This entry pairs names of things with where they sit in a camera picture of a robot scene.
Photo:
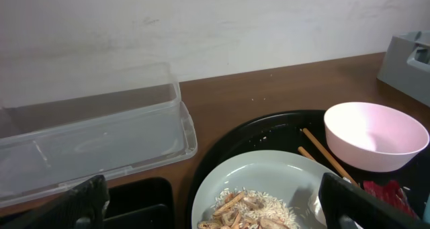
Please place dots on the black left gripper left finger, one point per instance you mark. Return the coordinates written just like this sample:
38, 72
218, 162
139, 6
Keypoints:
83, 206

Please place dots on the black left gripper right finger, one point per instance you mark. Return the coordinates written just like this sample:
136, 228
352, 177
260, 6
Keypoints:
345, 205

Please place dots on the red snack wrapper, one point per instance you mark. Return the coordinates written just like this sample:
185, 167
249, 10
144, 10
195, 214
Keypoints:
392, 194

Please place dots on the grey plate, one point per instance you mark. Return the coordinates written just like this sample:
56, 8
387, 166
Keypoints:
289, 177

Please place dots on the wooden chopstick long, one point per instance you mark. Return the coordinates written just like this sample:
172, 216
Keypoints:
329, 157

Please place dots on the wooden chopstick short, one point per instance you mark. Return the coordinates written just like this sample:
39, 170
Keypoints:
306, 154

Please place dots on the pink bowl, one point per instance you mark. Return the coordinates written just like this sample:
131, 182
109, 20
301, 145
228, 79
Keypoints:
373, 137

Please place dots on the rice and food scraps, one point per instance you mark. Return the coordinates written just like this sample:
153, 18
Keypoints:
248, 209

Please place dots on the clear plastic waste bin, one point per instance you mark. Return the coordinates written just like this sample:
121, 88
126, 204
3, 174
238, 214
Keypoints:
116, 124

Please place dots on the grey dishwasher rack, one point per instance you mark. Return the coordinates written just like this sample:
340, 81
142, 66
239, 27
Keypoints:
406, 65

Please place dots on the rectangular black tray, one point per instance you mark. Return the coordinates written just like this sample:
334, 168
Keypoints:
143, 204

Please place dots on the round black tray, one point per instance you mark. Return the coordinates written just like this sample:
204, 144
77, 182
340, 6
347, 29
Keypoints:
281, 131

